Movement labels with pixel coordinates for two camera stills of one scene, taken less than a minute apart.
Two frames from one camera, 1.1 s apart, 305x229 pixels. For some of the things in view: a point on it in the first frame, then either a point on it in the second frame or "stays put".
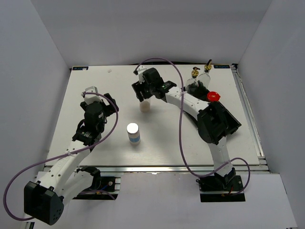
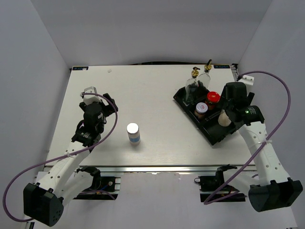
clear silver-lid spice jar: (144, 106) to (223, 119)
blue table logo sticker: (80, 68) stays put
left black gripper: (110, 109) stays put
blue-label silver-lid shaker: (133, 130) stays put
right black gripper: (139, 88) to (222, 103)
